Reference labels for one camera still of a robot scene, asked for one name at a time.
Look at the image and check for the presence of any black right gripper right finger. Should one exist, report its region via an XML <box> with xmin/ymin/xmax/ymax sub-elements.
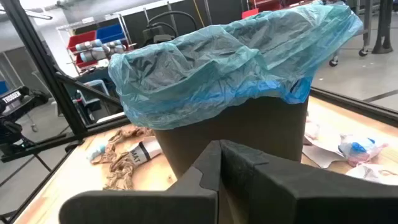
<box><xmin>219</xmin><ymin>139</ymin><xmax>398</xmax><ymax>224</ymax></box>

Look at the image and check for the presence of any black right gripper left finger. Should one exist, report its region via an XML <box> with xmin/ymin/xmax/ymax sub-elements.
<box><xmin>58</xmin><ymin>139</ymin><xmax>221</xmax><ymax>224</ymax></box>

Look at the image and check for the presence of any brown paper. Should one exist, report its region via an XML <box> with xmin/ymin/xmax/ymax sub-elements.
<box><xmin>107</xmin><ymin>126</ymin><xmax>155</xmax><ymax>147</ymax></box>
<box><xmin>90</xmin><ymin>145</ymin><xmax>138</xmax><ymax>191</ymax></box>

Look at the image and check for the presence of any pink white blue wad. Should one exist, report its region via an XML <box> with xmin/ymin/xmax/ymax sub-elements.
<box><xmin>338</xmin><ymin>134</ymin><xmax>389</xmax><ymax>167</ymax></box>

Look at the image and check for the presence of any black trash bin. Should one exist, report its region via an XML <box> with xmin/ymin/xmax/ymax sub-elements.
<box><xmin>154</xmin><ymin>95</ymin><xmax>309</xmax><ymax>180</ymax></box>

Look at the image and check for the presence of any blue plastic bin liner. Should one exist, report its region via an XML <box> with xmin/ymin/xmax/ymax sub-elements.
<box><xmin>108</xmin><ymin>1</ymin><xmax>364</xmax><ymax>131</ymax></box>

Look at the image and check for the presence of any white paper sheet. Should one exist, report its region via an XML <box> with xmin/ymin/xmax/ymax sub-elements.
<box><xmin>303</xmin><ymin>118</ymin><xmax>346</xmax><ymax>169</ymax></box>

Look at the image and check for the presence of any white crumpled paper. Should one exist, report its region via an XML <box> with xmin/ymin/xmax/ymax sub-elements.
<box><xmin>345</xmin><ymin>163</ymin><xmax>398</xmax><ymax>186</ymax></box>

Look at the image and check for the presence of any light blue crumpled wad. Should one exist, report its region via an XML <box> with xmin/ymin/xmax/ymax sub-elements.
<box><xmin>86</xmin><ymin>144</ymin><xmax>107</xmax><ymax>161</ymax></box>

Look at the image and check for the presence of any metal shelf rack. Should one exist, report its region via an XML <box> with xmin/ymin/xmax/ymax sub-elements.
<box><xmin>55</xmin><ymin>14</ymin><xmax>137</xmax><ymax>75</ymax></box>

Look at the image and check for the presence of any blue storage bin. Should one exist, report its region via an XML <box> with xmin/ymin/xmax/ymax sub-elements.
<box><xmin>95</xmin><ymin>24</ymin><xmax>126</xmax><ymax>44</ymax></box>

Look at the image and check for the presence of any red storage bin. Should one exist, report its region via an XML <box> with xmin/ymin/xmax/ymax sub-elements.
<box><xmin>67</xmin><ymin>30</ymin><xmax>97</xmax><ymax>52</ymax></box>

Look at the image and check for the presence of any grey wheeled cart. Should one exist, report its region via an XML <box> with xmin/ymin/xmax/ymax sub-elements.
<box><xmin>328</xmin><ymin>0</ymin><xmax>374</xmax><ymax>68</ymax></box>

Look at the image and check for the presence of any black floor stand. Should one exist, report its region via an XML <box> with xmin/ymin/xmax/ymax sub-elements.
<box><xmin>372</xmin><ymin>0</ymin><xmax>394</xmax><ymax>54</ymax></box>

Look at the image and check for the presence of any red box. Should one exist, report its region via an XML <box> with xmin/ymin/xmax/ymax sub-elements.
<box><xmin>241</xmin><ymin>8</ymin><xmax>259</xmax><ymax>19</ymax></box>

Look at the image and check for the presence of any black machine with cable loop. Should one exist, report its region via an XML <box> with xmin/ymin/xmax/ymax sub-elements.
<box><xmin>142</xmin><ymin>11</ymin><xmax>198</xmax><ymax>47</ymax></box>

